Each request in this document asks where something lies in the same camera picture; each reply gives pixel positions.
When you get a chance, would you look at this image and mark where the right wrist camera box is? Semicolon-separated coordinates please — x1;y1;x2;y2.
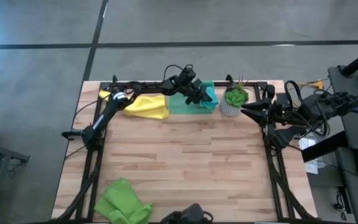
275;92;290;106

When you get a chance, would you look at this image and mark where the black metal table frame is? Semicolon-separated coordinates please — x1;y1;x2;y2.
52;73;319;224

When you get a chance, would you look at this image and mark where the white triangle-patterned plant pot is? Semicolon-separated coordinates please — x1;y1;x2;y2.
219;93;249;118

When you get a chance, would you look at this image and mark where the white paper sheet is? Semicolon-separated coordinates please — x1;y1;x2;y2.
298;136;323;175

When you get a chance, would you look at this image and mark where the black rounded object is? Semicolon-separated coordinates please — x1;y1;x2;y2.
160;203;214;224

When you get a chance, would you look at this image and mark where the translucent green plastic bin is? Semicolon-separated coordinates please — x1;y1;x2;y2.
167;80;216;115

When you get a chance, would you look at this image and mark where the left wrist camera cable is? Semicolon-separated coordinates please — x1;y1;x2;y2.
163;64;194;82

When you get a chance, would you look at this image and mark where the yellow microfiber towel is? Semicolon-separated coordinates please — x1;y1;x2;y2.
99;89;170;120

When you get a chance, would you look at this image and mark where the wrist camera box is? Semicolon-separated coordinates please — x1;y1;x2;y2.
275;92;290;106
178;67;196;85

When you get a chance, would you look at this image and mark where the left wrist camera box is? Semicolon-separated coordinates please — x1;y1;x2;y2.
178;67;196;85

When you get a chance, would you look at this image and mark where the yellow floor cable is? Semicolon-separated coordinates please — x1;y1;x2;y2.
300;79;325;91

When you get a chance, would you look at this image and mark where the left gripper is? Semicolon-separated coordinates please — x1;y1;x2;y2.
165;78;213;105

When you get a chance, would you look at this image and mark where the green succulent plant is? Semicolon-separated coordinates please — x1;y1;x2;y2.
224;75;250;109

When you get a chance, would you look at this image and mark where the lime green microfiber towel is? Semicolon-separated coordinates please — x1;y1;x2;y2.
93;177;154;224

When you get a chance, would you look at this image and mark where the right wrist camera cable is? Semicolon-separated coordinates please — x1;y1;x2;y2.
283;80;301;105

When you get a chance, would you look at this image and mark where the teal microfiber towel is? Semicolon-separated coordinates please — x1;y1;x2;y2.
198;86;219;110

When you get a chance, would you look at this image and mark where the black metal beam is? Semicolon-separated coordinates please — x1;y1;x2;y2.
301;130;349;163

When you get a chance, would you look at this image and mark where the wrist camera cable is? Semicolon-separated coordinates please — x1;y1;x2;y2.
283;80;301;105
163;64;194;82

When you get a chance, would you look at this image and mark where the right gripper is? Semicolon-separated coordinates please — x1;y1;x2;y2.
241;83;291;127

